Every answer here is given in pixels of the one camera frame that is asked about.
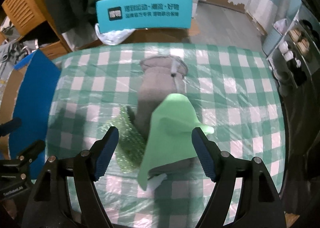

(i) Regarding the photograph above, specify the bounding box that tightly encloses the green sparkly cloth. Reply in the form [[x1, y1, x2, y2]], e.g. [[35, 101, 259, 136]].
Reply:
[[101, 106, 146, 173]]

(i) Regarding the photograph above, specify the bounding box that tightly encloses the light green foam sheet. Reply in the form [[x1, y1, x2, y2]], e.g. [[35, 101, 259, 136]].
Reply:
[[137, 93, 214, 190]]

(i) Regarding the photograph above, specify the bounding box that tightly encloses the open cardboard box blue rim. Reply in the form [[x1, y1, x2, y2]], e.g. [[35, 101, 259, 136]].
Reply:
[[1, 50, 61, 159]]

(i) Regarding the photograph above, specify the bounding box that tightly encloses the grey hoodie pile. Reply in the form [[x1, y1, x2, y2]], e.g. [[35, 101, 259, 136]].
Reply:
[[0, 17, 38, 89]]

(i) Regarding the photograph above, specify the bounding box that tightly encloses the wooden louvered wardrobe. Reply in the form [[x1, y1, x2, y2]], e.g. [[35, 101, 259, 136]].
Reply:
[[1, 0, 71, 59]]

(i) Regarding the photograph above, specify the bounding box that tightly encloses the white plastic bag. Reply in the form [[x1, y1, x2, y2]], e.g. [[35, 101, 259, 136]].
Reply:
[[94, 23, 135, 46]]

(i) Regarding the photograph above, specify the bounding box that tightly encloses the grey shoe rack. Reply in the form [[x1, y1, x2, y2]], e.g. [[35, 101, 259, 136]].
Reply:
[[267, 0, 319, 89]]

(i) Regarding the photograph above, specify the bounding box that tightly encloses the grey fleece pouch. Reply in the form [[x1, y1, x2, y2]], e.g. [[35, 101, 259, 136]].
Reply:
[[134, 55, 196, 176]]

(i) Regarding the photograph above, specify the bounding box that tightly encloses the light blue waste bin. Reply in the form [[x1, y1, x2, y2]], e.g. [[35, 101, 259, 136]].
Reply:
[[262, 18, 289, 56]]

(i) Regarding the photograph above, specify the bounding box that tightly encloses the brown flattened cardboard box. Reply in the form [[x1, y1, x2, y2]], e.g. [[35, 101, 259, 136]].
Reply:
[[74, 19, 200, 51]]

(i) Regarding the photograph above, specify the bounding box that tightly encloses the teal printed shoe box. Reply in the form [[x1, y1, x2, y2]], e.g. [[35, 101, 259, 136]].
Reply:
[[96, 0, 193, 33]]

